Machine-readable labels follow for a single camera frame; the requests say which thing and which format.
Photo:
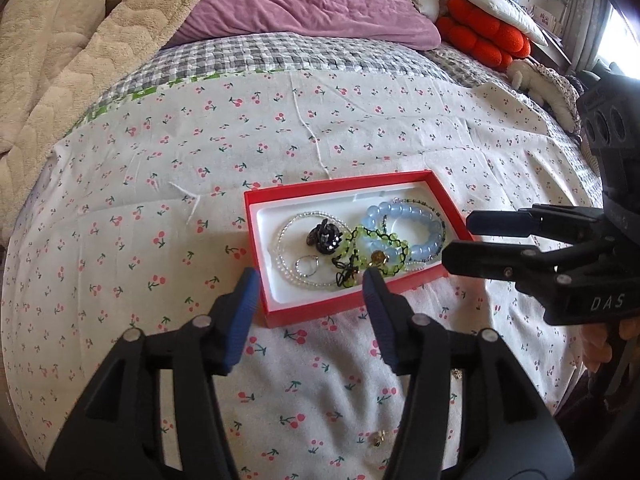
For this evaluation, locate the amber round bead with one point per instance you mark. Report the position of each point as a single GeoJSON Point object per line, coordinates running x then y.
{"type": "Point", "coordinates": [378, 258]}

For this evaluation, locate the beige quilted blanket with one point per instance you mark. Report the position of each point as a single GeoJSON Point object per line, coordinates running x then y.
{"type": "Point", "coordinates": [75, 35]}

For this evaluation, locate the white plush toy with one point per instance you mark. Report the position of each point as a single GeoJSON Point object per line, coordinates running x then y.
{"type": "Point", "coordinates": [540, 80]}

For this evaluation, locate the grey curtain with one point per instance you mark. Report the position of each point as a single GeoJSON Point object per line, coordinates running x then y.
{"type": "Point", "coordinates": [590, 10]}

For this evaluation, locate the cherry print bed sheet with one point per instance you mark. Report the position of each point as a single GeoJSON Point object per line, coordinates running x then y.
{"type": "Point", "coordinates": [150, 185]}

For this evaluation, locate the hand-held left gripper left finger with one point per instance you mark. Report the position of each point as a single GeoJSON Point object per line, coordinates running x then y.
{"type": "Point", "coordinates": [240, 315]}

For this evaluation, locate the orange bobble pillow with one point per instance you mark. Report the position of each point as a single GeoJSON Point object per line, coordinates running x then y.
{"type": "Point", "coordinates": [475, 35]}

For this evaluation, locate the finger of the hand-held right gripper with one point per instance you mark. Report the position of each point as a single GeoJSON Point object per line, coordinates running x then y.
{"type": "Point", "coordinates": [500, 222]}
{"type": "Point", "coordinates": [490, 262]}

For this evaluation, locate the black flower hair clip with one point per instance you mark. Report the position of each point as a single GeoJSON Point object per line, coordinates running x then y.
{"type": "Point", "coordinates": [324, 237]}

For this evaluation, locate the red jewelry box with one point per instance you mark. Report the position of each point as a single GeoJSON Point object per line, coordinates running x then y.
{"type": "Point", "coordinates": [320, 310]}

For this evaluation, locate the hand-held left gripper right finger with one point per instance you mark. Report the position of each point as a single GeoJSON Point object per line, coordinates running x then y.
{"type": "Point", "coordinates": [382, 315]}

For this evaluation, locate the person's right hand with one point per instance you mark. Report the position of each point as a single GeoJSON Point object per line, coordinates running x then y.
{"type": "Point", "coordinates": [597, 347]}

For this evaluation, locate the purple quilt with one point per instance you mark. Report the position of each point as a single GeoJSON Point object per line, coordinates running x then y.
{"type": "Point", "coordinates": [325, 0]}

